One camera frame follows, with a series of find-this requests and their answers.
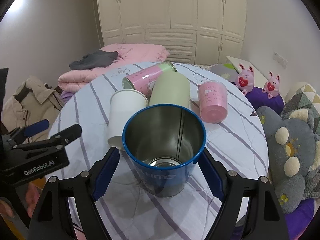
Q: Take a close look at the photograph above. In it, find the grey green pillow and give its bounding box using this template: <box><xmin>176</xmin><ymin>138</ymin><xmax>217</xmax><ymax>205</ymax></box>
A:
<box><xmin>207</xmin><ymin>63</ymin><xmax>242</xmax><ymax>83</ymax></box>

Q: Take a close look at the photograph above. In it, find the pink and green tin can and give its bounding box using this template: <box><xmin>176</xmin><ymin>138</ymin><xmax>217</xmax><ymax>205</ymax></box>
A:
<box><xmin>122</xmin><ymin>60</ymin><xmax>178</xmax><ymax>98</ymax></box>

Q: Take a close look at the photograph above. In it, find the white board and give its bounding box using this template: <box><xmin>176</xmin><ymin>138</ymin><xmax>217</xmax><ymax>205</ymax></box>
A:
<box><xmin>226</xmin><ymin>56</ymin><xmax>269</xmax><ymax>85</ymax></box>

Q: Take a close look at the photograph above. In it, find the small pink bunny toy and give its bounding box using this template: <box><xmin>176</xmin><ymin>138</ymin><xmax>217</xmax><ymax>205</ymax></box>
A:
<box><xmin>262</xmin><ymin>71</ymin><xmax>281</xmax><ymax>99</ymax></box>

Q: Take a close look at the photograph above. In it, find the beige jacket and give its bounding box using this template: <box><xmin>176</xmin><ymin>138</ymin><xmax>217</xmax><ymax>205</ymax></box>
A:
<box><xmin>2</xmin><ymin>76</ymin><xmax>65</xmax><ymax>130</ymax></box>

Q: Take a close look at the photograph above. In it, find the blue metal can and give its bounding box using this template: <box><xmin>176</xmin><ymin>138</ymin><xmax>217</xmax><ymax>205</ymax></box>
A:
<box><xmin>122</xmin><ymin>106</ymin><xmax>207</xmax><ymax>197</ymax></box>

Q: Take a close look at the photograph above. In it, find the pink plastic cup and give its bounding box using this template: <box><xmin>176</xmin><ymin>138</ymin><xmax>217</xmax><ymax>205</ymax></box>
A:
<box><xmin>197</xmin><ymin>80</ymin><xmax>228</xmax><ymax>123</ymax></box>

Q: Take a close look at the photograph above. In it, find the grey plush toy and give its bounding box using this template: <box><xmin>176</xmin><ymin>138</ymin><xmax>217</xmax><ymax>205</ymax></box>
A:
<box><xmin>256</xmin><ymin>105</ymin><xmax>320</xmax><ymax>214</ymax></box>

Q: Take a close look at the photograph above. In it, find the pale green cup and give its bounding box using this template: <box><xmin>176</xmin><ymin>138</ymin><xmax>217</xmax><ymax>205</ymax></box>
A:
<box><xmin>149</xmin><ymin>71</ymin><xmax>191</xmax><ymax>110</ymax></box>

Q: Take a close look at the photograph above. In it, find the white wall socket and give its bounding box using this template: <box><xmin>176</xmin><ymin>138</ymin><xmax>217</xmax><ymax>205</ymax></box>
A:
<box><xmin>273</xmin><ymin>52</ymin><xmax>287</xmax><ymax>67</ymax></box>

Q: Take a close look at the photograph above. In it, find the white wardrobe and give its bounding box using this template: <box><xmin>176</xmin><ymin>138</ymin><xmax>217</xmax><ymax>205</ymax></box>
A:
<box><xmin>95</xmin><ymin>0</ymin><xmax>248</xmax><ymax>65</ymax></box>

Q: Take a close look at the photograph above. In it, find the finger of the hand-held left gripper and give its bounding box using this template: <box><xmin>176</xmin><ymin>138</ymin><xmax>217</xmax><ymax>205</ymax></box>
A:
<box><xmin>12</xmin><ymin>124</ymin><xmax>83</xmax><ymax>153</ymax></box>
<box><xmin>5</xmin><ymin>119</ymin><xmax>50</xmax><ymax>145</ymax></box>

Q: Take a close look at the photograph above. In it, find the pink quilt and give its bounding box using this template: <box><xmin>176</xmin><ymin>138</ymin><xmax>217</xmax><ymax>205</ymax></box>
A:
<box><xmin>57</xmin><ymin>43</ymin><xmax>170</xmax><ymax>92</ymax></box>

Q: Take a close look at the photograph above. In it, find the purple pillow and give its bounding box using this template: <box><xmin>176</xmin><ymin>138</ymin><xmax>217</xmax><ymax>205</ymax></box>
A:
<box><xmin>244</xmin><ymin>85</ymin><xmax>285</xmax><ymax>110</ymax></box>

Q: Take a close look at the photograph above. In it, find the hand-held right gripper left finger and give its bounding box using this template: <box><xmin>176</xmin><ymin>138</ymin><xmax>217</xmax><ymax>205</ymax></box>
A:
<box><xmin>27</xmin><ymin>146</ymin><xmax>120</xmax><ymax>240</ymax></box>

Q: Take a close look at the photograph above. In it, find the large pink bunny toy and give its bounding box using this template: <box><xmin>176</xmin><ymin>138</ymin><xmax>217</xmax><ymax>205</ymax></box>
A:
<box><xmin>234</xmin><ymin>63</ymin><xmax>255</xmax><ymax>95</ymax></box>

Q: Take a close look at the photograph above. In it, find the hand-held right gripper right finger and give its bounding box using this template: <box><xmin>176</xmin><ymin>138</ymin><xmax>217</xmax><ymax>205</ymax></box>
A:
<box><xmin>200</xmin><ymin>150</ymin><xmax>290</xmax><ymax>240</ymax></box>

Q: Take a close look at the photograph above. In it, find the triangle patterned cushion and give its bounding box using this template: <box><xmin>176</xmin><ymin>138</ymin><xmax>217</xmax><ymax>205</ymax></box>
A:
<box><xmin>281</xmin><ymin>84</ymin><xmax>320</xmax><ymax>120</ymax></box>

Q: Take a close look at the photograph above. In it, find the person's left hand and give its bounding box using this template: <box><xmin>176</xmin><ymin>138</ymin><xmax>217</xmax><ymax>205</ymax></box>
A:
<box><xmin>25</xmin><ymin>177</ymin><xmax>43</xmax><ymax>219</ymax></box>

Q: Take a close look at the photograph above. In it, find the grey garment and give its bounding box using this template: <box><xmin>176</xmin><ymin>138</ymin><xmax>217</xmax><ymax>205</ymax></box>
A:
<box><xmin>69</xmin><ymin>50</ymin><xmax>119</xmax><ymax>70</ymax></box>

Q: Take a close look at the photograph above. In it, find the white paper cup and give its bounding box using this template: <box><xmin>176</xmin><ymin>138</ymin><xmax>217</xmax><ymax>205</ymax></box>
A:
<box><xmin>107</xmin><ymin>89</ymin><xmax>148</xmax><ymax>152</ymax></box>

